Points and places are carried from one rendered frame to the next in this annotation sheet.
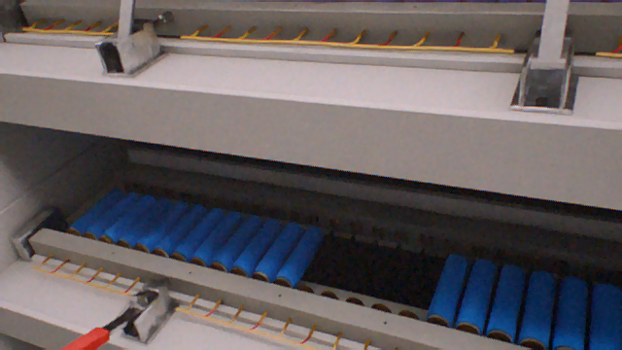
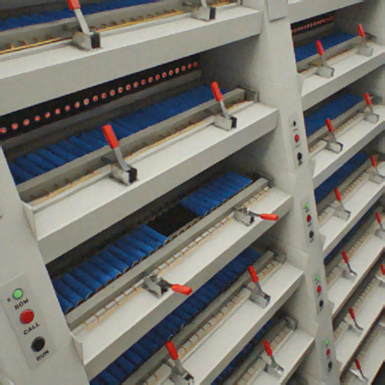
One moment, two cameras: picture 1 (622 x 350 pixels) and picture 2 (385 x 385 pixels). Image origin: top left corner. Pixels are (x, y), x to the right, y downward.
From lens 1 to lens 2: 0.77 m
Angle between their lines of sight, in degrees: 67
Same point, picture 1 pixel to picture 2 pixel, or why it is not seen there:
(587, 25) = (210, 108)
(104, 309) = (137, 304)
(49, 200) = not seen: hidden behind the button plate
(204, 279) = (155, 258)
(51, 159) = not seen: hidden behind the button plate
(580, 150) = (241, 134)
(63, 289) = (109, 321)
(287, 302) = (184, 239)
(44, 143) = not seen: hidden behind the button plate
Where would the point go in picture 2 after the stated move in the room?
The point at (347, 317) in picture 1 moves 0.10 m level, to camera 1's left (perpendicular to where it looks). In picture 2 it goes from (199, 227) to (186, 253)
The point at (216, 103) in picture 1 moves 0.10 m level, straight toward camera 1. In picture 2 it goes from (173, 170) to (233, 159)
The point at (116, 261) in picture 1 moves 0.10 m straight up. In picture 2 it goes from (120, 286) to (103, 231)
